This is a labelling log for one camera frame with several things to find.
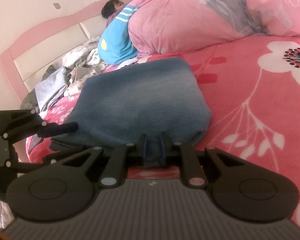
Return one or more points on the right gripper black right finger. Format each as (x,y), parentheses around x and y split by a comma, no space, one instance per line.
(238,187)

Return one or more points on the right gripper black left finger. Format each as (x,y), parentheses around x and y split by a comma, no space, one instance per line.
(66,188)

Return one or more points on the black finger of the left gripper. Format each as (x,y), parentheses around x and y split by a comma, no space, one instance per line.
(16,125)
(10,170)

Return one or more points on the blue denim jeans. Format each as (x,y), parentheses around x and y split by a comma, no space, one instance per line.
(151,98)

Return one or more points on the black smartphone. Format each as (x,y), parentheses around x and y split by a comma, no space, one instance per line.
(36,140)

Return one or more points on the dark floral pillow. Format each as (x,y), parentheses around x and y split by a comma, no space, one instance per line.
(30,101)

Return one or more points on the light blue sweatshirt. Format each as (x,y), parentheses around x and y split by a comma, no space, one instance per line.
(50,90)

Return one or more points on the pink cream headboard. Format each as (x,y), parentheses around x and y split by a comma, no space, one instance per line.
(31,54)

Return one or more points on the beige garment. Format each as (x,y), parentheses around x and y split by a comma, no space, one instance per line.
(78,77)

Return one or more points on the red floral bed blanket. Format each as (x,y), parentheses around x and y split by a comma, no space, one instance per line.
(252,87)

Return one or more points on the white grey patterned blanket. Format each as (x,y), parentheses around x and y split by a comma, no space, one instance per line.
(85,55)

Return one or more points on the person in purple top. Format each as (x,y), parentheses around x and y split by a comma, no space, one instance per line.
(111,9)

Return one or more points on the pink floral duvet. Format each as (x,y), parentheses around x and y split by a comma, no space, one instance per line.
(170,26)

